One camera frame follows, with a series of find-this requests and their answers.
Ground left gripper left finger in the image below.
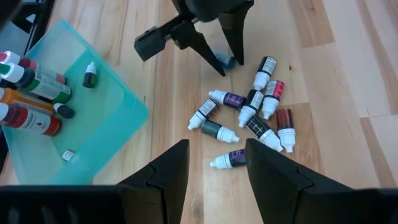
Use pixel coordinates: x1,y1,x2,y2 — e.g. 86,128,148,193
0,139,190,224

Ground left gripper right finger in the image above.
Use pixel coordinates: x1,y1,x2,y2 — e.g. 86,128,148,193
245,138,398,224

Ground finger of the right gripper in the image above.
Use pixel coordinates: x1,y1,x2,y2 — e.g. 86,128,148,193
174,21,226,77
217,1,253,65

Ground small blue food coloring bottle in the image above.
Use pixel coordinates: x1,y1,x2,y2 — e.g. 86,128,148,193
214,51,236,70

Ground small brown food coloring bottle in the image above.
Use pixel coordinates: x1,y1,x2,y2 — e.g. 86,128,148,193
187,98,220,131

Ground small purple food coloring bottle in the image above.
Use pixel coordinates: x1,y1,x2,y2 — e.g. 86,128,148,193
208,89,247,110
210,148,248,170

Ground small dark red coloring bottle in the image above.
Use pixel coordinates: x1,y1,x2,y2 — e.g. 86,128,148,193
275,108,297,154

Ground small green food coloring bottle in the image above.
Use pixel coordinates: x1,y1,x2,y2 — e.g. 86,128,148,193
200,119,241,144
82,61,98,89

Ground red-capped food coloring bottle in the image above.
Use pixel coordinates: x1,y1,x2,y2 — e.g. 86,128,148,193
0,102,62,137

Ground green-capped food coloring bottle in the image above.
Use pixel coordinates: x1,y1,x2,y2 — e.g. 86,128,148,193
0,62,73,105

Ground pink-capped food coloring bottle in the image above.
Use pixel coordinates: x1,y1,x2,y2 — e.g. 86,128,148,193
0,50,67,85

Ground yellow-capped orange food coloring bottle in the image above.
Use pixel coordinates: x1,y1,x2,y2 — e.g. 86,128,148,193
0,87,57,116

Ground small pink food coloring bottle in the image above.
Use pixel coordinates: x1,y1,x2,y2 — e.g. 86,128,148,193
261,80,286,121

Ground green translucent plastic bin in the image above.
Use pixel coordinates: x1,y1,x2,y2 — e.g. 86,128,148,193
1,19,149,186

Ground black aluminium table frame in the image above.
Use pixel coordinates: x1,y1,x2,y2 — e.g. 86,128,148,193
12,0,57,57

